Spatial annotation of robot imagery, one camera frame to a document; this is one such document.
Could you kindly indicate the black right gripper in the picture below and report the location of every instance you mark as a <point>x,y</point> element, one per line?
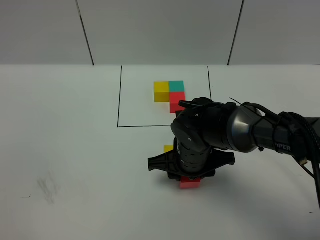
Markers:
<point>183,162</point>

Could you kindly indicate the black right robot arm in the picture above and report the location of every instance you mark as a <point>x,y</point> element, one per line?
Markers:
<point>207,134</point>

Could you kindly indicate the red template block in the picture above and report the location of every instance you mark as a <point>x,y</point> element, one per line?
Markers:
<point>174,99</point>

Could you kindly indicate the green template block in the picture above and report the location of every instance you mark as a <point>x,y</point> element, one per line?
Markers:
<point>176,86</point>

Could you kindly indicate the yellow template block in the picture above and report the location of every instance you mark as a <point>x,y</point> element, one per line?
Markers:
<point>161,91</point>

